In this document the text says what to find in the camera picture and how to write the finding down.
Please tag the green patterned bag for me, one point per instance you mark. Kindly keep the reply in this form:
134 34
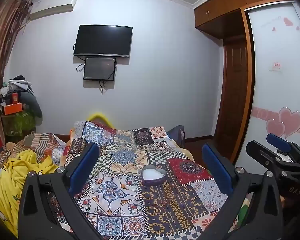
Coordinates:
15 125

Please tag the small black wall monitor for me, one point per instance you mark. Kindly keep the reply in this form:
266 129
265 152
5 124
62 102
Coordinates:
99 69

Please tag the brown wooden room door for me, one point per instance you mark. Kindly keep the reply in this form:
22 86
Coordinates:
234 88

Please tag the colourful patchwork bedspread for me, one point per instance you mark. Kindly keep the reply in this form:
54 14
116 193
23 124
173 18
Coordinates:
143 185

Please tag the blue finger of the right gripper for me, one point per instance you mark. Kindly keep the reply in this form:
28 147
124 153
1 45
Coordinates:
282 145

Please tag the purple heart-shaped tin box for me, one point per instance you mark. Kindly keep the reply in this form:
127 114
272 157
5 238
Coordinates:
153 176

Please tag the black wall television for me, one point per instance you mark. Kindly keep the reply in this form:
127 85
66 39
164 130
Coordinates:
103 40

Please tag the brown wooden wardrobe cabinet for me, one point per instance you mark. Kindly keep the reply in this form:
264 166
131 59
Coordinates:
222 18

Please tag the orange box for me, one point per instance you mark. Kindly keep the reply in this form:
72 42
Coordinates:
13 108

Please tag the white sliding door hearts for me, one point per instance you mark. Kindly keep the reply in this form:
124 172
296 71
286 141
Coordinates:
275 30

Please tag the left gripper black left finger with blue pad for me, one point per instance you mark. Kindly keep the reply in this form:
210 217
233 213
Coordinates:
36 219

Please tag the yellow blanket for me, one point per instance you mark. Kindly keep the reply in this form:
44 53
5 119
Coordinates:
12 180

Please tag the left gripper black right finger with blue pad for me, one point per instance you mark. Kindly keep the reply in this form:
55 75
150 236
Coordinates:
263 219

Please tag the dark blue bag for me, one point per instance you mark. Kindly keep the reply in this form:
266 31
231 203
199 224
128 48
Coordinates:
178 135

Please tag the pile of clothes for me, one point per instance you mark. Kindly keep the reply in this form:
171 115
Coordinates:
19 90

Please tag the yellow curved tube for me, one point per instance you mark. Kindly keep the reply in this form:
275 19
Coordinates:
99 117

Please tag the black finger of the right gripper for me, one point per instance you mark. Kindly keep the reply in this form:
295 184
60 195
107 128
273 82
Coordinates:
268 158

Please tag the white air conditioner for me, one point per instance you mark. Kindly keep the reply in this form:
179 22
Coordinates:
45 8

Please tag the striped patterned quilt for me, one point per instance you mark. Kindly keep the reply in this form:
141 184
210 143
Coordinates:
43 144

